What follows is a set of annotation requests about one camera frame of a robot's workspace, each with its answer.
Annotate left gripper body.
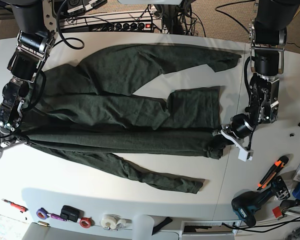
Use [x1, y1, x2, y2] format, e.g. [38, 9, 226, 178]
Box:
[212, 124, 254, 162]

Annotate dark green t-shirt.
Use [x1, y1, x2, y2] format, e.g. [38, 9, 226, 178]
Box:
[19, 44, 241, 194]

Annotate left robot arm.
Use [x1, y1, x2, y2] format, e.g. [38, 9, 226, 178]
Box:
[208, 0, 300, 161]

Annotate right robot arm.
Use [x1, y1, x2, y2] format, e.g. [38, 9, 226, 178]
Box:
[0, 0, 57, 158]

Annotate orange black utility knife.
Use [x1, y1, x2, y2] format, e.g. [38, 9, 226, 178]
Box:
[256, 155, 289, 191]

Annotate red black screwdriver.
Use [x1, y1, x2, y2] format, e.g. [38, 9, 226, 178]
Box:
[2, 199, 28, 213]

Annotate red square tag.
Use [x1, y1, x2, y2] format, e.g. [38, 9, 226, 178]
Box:
[272, 206, 283, 219]

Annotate purple tape roll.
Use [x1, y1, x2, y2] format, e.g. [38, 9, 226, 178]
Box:
[36, 207, 49, 220]

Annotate white paper roll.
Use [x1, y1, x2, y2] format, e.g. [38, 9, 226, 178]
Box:
[132, 214, 155, 240]

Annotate red tape roll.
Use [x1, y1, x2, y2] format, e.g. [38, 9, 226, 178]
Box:
[79, 217, 92, 229]

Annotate clear tape dispenser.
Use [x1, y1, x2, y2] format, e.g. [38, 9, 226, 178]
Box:
[99, 214, 132, 231]

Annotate black power strip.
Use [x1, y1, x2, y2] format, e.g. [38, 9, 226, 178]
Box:
[61, 22, 162, 33]

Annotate teal black cordless drill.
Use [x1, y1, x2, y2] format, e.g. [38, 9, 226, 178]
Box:
[231, 176, 291, 227]

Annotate black action camera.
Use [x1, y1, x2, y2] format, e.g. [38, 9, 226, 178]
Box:
[60, 205, 81, 223]

